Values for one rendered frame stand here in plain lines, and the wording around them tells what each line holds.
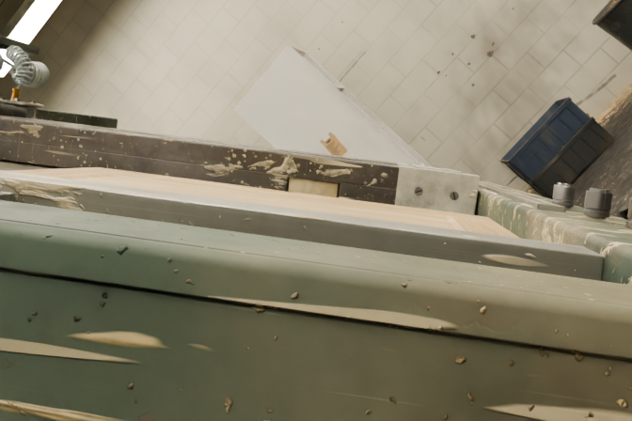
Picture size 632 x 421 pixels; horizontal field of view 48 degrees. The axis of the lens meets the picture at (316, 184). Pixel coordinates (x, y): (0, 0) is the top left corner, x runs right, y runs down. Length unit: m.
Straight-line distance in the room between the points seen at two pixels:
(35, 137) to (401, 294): 1.08
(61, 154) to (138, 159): 0.13
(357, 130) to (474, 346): 4.56
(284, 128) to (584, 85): 2.61
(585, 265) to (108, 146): 0.88
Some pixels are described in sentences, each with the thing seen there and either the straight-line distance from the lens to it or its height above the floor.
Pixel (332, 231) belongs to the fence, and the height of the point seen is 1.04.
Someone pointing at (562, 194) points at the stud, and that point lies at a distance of 0.88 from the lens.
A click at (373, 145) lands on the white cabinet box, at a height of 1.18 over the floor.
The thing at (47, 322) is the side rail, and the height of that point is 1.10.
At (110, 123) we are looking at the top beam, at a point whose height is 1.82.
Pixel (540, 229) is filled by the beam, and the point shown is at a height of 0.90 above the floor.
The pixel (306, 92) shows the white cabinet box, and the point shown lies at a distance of 4.83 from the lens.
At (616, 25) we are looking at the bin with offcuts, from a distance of 5.26.
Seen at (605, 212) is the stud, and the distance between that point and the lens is 0.75.
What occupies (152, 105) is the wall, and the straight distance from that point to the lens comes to 6.65.
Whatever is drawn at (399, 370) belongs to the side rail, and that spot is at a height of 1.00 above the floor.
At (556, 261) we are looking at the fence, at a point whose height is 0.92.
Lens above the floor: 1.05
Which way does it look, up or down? 3 degrees up
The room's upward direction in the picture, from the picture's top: 47 degrees counter-clockwise
